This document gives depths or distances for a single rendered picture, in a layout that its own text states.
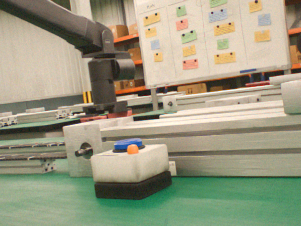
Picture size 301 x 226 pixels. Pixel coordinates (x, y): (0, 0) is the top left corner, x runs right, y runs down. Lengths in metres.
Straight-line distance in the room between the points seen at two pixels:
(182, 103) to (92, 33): 1.56
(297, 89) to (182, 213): 0.22
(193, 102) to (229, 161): 1.86
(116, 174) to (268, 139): 0.21
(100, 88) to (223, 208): 0.60
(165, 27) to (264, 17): 1.00
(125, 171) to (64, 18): 0.49
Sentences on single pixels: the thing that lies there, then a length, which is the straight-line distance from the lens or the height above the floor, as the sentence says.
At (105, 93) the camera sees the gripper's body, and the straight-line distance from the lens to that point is 1.01.
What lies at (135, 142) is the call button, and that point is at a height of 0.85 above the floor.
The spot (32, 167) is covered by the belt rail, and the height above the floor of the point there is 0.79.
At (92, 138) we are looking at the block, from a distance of 0.75.
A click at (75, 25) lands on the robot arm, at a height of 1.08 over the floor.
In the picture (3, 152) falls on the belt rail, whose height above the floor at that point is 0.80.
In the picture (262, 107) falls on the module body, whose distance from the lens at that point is 0.79.
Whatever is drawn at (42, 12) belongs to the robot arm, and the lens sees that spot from 0.93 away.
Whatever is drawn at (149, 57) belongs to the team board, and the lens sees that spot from 4.27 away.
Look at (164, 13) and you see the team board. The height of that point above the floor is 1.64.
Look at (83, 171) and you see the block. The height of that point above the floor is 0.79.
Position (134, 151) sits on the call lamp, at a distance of 0.55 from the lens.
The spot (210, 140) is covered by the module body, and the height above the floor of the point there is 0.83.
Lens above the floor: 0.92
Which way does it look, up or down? 3 degrees down
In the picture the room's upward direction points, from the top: 8 degrees counter-clockwise
